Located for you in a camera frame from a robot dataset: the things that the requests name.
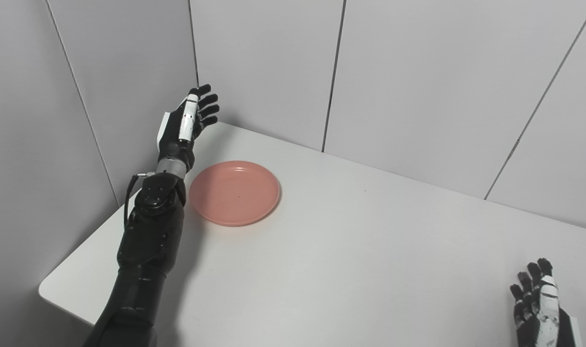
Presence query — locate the pink round plate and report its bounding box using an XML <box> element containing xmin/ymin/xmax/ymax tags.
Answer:
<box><xmin>189</xmin><ymin>160</ymin><xmax>281</xmax><ymax>227</ymax></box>

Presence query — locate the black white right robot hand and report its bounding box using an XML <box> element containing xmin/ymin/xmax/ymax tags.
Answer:
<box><xmin>509</xmin><ymin>258</ymin><xmax>583</xmax><ymax>347</ymax></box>

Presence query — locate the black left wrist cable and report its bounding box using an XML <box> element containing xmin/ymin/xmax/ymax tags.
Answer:
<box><xmin>123</xmin><ymin>172</ymin><xmax>156</xmax><ymax>228</ymax></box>

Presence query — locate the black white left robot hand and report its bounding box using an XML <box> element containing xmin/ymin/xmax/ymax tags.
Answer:
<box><xmin>156</xmin><ymin>84</ymin><xmax>221</xmax><ymax>173</ymax></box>

